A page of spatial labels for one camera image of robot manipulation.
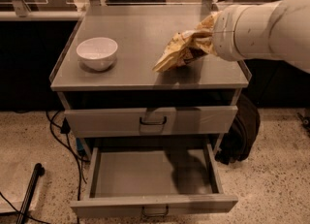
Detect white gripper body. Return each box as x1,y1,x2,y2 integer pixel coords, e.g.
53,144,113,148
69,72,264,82
212,5,249,61

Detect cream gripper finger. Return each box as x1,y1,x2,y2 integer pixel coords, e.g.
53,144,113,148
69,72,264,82
194,37,217,55
199,12,221,32

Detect brown chip bag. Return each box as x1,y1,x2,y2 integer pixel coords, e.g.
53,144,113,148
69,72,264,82
153,27,213,73

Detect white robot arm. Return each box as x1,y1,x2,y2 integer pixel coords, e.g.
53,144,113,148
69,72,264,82
195,0,310,73

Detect closed upper drawer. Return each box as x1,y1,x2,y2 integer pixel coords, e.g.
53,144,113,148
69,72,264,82
65,106,237,138

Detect grey metal drawer cabinet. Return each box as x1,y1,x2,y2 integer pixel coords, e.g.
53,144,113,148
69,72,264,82
50,5,250,151

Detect open middle drawer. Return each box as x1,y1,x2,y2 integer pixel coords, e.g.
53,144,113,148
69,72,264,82
71,144,237,218

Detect black backpack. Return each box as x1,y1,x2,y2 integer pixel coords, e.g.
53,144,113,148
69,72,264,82
215,94,261,165

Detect white ceramic bowl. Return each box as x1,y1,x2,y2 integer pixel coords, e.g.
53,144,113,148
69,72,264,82
77,37,118,71

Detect black rod on floor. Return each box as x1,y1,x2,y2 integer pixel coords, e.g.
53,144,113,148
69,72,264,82
16,163,45,224

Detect white paper sheet on floor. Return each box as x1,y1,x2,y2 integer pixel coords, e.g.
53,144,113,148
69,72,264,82
0,162,46,214

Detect black floor cable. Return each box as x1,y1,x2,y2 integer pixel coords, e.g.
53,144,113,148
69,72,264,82
45,110,89,224

